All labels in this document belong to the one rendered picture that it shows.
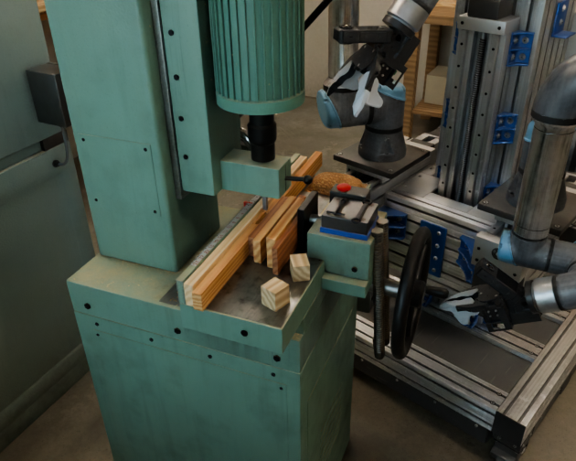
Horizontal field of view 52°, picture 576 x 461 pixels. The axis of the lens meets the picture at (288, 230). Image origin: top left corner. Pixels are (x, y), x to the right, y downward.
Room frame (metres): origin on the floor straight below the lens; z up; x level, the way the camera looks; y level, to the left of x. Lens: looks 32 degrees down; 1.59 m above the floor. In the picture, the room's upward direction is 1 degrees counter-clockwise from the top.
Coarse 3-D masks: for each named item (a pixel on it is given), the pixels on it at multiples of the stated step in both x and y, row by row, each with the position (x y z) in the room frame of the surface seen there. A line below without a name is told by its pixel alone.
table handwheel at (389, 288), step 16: (416, 240) 0.99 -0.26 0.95; (416, 256) 0.95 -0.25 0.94; (416, 272) 0.93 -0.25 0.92; (384, 288) 1.01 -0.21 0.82; (400, 288) 0.90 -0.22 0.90; (416, 288) 0.98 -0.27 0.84; (400, 304) 0.88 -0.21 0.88; (416, 304) 0.97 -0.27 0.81; (400, 320) 0.87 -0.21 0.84; (416, 320) 1.04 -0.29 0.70; (400, 336) 0.87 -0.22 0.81; (400, 352) 0.88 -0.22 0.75
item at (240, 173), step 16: (224, 160) 1.13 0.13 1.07; (240, 160) 1.13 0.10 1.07; (272, 160) 1.13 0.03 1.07; (288, 160) 1.13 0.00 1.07; (224, 176) 1.13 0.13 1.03; (240, 176) 1.12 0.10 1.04; (256, 176) 1.10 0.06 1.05; (272, 176) 1.09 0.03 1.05; (256, 192) 1.10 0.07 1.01; (272, 192) 1.09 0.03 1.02
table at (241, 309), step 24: (264, 264) 0.99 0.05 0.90; (288, 264) 0.99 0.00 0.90; (312, 264) 0.99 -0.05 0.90; (240, 288) 0.91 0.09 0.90; (312, 288) 0.93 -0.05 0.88; (336, 288) 0.97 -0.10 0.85; (360, 288) 0.95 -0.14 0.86; (192, 312) 0.86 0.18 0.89; (216, 312) 0.84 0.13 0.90; (240, 312) 0.84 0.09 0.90; (264, 312) 0.84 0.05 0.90; (288, 312) 0.84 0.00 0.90; (216, 336) 0.84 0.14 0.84; (240, 336) 0.82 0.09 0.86; (264, 336) 0.80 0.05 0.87; (288, 336) 0.81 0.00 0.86
